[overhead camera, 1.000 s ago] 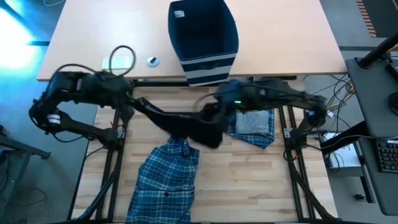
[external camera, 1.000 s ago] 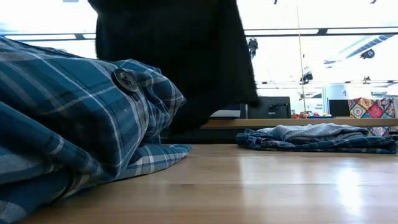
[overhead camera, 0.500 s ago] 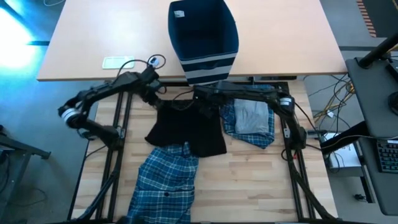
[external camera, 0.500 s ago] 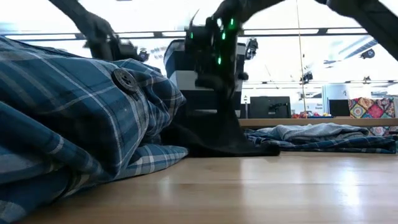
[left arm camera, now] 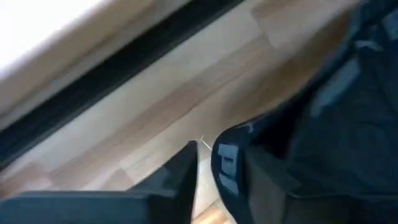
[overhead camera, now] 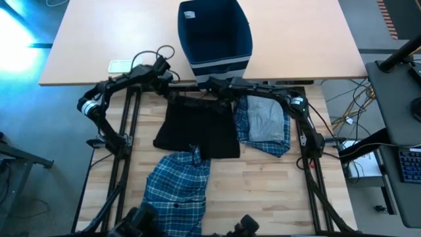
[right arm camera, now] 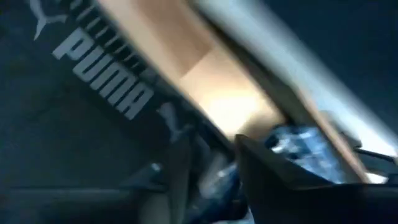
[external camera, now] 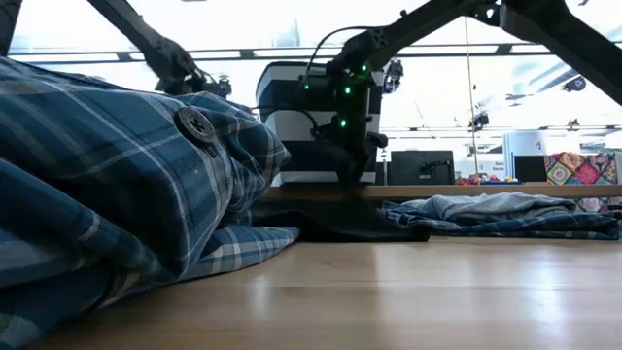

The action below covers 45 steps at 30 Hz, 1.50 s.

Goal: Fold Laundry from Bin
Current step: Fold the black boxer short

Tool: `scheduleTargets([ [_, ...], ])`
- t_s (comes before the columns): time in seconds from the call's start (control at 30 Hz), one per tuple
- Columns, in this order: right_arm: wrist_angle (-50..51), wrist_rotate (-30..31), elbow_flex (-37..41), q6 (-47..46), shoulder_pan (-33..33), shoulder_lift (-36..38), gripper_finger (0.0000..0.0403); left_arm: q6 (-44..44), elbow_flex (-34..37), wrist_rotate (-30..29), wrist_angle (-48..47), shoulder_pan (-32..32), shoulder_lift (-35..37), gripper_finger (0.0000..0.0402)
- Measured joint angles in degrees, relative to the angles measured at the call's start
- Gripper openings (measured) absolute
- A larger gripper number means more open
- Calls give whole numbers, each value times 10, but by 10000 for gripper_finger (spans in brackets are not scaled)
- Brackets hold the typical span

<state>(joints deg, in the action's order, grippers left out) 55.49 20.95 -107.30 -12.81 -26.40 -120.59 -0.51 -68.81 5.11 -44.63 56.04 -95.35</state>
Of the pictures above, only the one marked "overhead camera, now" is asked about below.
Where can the black metal stand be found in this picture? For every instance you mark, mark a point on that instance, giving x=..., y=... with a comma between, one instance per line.
x=19, y=155

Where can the dark garment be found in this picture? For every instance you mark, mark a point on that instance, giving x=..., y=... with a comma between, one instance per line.
x=177, y=191

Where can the black round pole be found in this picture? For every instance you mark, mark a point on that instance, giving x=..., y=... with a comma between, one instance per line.
x=399, y=54

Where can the grey garment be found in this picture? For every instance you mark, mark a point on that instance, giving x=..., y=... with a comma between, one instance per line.
x=264, y=118

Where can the navy striped fabric laundry bin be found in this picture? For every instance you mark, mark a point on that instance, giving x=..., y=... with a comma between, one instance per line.
x=213, y=33

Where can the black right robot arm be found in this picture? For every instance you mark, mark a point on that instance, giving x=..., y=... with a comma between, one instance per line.
x=296, y=102

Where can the white papers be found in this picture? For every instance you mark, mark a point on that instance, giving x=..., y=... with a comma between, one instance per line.
x=365, y=164

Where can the silver corner bracket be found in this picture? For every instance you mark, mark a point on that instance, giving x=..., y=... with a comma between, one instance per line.
x=302, y=141

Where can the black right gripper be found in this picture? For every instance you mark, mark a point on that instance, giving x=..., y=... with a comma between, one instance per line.
x=227, y=87

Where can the black keyboard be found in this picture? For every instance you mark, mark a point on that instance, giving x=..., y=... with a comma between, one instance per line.
x=411, y=166

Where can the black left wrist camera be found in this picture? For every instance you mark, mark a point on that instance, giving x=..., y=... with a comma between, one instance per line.
x=161, y=66

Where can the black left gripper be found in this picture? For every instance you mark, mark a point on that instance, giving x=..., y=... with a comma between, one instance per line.
x=166, y=85

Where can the dark grey side desk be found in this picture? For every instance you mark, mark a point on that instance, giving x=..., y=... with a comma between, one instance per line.
x=391, y=98

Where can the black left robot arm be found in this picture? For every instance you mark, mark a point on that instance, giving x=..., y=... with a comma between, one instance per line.
x=105, y=92

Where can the orange black striped strip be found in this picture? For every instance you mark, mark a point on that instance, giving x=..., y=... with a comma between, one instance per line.
x=386, y=16

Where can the black desk leg bar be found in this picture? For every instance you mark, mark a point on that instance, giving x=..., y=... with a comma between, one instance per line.
x=361, y=148

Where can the pale rectangular plate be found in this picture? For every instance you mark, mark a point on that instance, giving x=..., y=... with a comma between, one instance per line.
x=120, y=66

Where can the black aluminium table frame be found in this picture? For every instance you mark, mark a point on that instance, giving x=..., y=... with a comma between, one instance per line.
x=128, y=115

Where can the black shorts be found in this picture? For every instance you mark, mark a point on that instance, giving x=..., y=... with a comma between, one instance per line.
x=197, y=128

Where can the beige desk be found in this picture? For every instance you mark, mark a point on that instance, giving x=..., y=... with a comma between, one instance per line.
x=82, y=33

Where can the blue plaid pants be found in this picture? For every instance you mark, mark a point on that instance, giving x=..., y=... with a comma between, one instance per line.
x=241, y=125

